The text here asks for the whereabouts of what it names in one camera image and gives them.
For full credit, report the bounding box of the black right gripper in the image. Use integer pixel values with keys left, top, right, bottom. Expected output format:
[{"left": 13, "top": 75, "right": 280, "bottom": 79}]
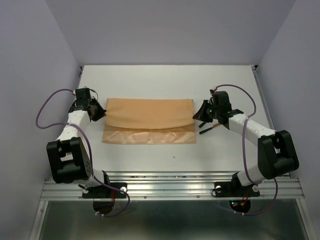
[{"left": 191, "top": 99, "right": 220, "bottom": 123}]

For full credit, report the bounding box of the peach cloth napkin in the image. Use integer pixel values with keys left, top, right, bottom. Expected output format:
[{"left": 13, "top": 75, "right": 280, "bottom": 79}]
[{"left": 102, "top": 98, "right": 197, "bottom": 145}]

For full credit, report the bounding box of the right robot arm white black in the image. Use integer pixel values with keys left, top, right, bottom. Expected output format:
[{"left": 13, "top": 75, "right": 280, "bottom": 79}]
[{"left": 193, "top": 89, "right": 300, "bottom": 195}]

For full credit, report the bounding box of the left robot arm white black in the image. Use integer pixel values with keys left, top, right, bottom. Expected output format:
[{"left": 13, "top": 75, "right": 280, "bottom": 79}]
[{"left": 46, "top": 87, "right": 111, "bottom": 197}]

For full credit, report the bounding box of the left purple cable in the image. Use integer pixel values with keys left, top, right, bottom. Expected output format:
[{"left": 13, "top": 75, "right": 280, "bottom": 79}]
[{"left": 36, "top": 87, "right": 132, "bottom": 218}]

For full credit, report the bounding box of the purple cable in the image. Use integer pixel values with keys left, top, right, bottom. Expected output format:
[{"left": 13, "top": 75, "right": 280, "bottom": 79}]
[
  {"left": 36, "top": 87, "right": 132, "bottom": 218},
  {"left": 209, "top": 83, "right": 279, "bottom": 217}
]

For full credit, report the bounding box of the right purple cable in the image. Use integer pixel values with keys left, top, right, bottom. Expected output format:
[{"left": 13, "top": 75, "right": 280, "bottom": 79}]
[{"left": 209, "top": 83, "right": 279, "bottom": 217}]

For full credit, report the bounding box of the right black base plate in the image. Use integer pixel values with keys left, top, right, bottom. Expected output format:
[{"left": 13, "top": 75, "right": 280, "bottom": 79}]
[{"left": 211, "top": 181, "right": 260, "bottom": 198}]

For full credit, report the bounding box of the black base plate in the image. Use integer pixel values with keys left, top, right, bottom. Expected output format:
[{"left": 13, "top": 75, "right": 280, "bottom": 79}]
[
  {"left": 211, "top": 181, "right": 260, "bottom": 198},
  {"left": 82, "top": 185, "right": 126, "bottom": 199}
]

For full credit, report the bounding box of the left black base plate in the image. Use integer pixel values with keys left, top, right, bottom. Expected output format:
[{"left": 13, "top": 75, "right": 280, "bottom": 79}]
[{"left": 82, "top": 185, "right": 126, "bottom": 199}]

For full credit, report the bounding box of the aluminium rail frame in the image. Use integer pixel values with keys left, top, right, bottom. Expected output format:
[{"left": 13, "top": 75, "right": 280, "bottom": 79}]
[{"left": 31, "top": 65, "right": 318, "bottom": 240}]

